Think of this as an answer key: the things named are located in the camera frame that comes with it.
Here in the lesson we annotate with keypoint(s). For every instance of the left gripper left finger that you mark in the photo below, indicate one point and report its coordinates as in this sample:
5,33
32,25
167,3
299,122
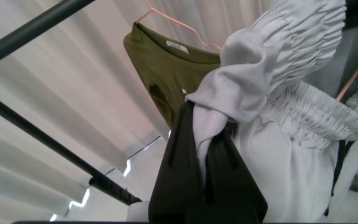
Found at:
176,180

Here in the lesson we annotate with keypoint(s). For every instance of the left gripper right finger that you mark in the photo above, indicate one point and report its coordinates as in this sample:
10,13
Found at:
232,186

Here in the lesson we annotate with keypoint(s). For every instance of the pale grey shorts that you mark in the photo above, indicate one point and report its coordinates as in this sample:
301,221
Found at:
291,93

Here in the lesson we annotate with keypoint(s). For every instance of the green printed shirt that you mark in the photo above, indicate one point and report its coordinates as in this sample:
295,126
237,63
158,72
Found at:
166,68

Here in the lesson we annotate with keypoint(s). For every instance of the black clothes rack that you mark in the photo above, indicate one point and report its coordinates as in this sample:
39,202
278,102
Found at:
36,137

